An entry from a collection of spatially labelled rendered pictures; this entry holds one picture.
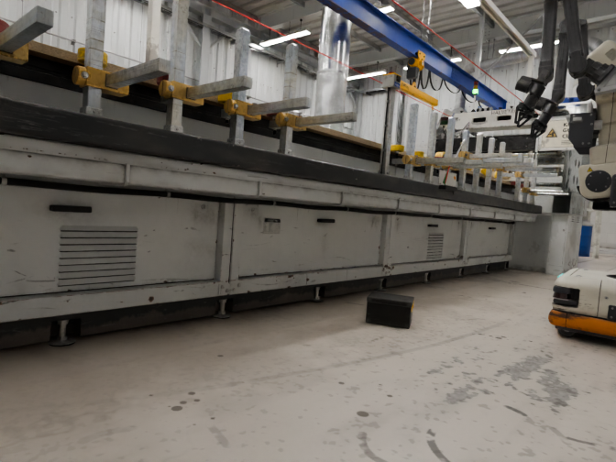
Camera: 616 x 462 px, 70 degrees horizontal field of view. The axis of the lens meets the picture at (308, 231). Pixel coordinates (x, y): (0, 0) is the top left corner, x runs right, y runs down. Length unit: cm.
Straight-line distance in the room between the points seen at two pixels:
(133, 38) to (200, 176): 831
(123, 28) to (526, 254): 794
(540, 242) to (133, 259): 442
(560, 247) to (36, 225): 462
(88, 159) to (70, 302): 48
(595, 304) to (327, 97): 538
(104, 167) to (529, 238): 463
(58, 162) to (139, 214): 44
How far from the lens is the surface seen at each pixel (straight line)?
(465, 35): 1191
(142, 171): 143
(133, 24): 984
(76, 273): 162
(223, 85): 134
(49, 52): 152
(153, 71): 115
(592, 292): 227
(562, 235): 514
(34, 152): 132
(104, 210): 163
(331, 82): 699
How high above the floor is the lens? 50
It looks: 3 degrees down
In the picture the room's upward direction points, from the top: 4 degrees clockwise
